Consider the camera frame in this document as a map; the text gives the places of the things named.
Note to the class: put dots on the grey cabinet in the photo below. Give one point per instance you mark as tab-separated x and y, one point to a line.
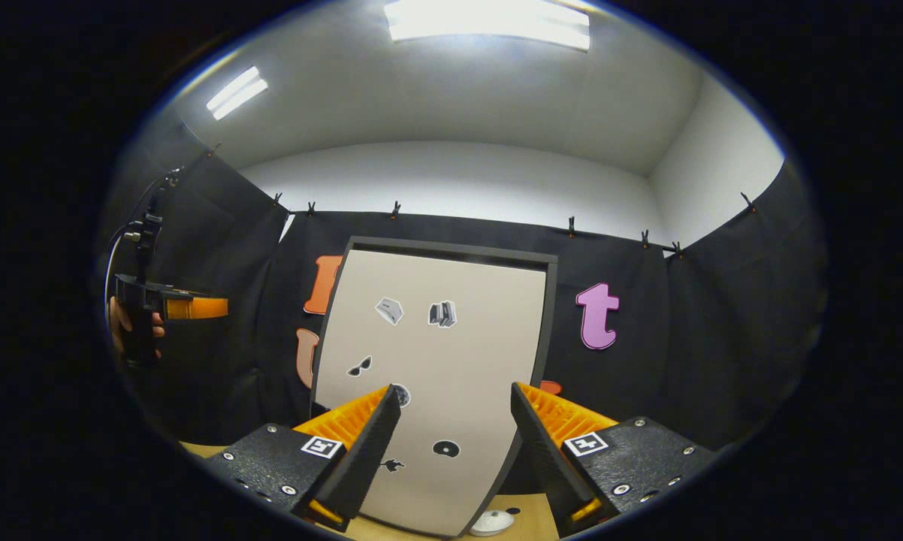
451	248

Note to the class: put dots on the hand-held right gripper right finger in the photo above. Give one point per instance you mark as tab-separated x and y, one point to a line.
542	466

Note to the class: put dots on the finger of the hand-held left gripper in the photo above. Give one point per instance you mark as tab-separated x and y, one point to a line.
196	308

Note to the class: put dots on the black backdrop cloth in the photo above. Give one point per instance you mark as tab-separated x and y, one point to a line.
722	338

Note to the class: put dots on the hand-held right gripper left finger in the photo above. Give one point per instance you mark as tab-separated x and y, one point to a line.
365	458

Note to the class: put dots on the beige cabinet door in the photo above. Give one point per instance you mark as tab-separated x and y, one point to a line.
466	361

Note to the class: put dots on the white round ornament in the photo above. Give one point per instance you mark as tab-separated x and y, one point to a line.
491	524

